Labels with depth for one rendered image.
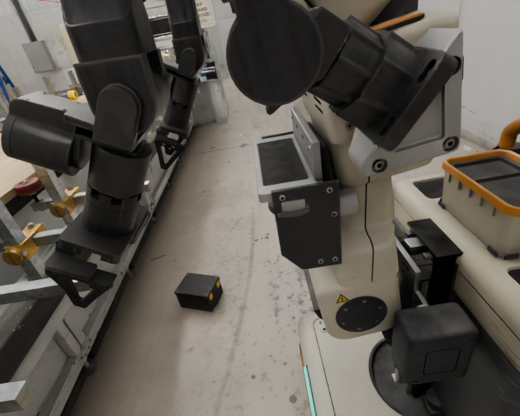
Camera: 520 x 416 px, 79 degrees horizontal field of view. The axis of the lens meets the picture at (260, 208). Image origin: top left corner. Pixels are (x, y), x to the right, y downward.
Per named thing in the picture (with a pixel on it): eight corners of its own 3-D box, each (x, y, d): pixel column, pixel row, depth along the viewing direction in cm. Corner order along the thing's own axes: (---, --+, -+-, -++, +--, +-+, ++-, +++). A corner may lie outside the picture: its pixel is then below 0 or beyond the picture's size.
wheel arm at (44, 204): (153, 189, 116) (148, 179, 114) (150, 193, 113) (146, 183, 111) (40, 209, 118) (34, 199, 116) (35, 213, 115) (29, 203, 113)
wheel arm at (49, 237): (133, 227, 95) (128, 215, 93) (130, 234, 92) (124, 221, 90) (-5, 250, 96) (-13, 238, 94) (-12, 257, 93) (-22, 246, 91)
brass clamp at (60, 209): (86, 197, 120) (80, 186, 118) (69, 216, 109) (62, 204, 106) (70, 200, 120) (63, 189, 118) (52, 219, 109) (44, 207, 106)
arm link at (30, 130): (143, 95, 26) (164, 78, 33) (-18, 34, 23) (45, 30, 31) (117, 211, 31) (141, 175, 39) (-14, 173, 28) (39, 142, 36)
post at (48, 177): (93, 243, 122) (27, 122, 98) (89, 248, 119) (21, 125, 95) (84, 244, 123) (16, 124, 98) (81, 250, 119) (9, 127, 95)
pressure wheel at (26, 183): (32, 216, 111) (14, 188, 105) (27, 210, 116) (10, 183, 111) (56, 206, 115) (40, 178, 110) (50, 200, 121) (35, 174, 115)
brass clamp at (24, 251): (52, 235, 99) (44, 222, 96) (27, 264, 87) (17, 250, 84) (33, 238, 99) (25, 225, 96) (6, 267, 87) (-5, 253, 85)
